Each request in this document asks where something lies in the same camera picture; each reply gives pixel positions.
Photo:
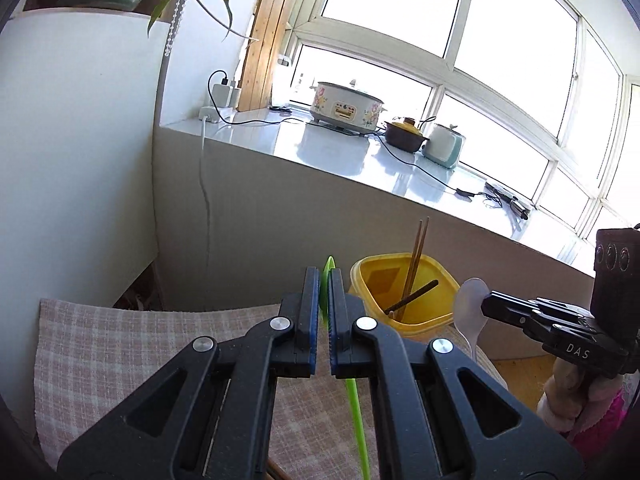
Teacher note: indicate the light wooden chopstick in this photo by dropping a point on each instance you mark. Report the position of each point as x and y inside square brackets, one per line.
[421, 250]
[413, 260]

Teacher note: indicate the pink checked cloth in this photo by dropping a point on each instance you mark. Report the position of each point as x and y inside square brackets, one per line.
[125, 335]

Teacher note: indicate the white plastic spoon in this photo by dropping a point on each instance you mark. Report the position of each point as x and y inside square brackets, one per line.
[467, 310]

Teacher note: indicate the person's pink garment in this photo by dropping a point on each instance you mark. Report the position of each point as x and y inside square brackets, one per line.
[610, 422]

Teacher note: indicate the black hair tool on sill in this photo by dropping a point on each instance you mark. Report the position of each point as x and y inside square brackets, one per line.
[505, 194]

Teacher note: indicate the yellow plastic container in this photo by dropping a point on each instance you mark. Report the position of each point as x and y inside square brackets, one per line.
[380, 280]

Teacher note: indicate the white power strip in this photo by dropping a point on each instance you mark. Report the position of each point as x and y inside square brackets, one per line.
[210, 113]

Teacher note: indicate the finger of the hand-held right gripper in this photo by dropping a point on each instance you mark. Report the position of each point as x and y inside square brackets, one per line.
[505, 310]
[560, 311]

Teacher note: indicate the white phone charger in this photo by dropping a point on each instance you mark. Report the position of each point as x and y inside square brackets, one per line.
[220, 95]
[235, 97]

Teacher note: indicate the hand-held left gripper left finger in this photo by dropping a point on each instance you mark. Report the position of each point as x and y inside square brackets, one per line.
[310, 330]

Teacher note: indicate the wooden plank board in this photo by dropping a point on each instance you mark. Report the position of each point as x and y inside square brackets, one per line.
[262, 60]

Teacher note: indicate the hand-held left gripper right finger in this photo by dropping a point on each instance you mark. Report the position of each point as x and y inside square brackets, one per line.
[337, 340]

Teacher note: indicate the brown clay pot yellow lid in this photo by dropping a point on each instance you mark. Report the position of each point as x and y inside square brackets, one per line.
[405, 137]

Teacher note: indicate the dark chopstick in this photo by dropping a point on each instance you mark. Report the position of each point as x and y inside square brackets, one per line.
[415, 294]

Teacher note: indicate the green plastic spoon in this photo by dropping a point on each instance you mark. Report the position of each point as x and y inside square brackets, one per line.
[327, 285]

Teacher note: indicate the white and green kettle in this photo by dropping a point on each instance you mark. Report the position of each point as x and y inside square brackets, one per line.
[442, 147]

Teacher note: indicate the white floral electric cooker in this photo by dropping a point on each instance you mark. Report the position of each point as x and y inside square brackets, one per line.
[345, 107]

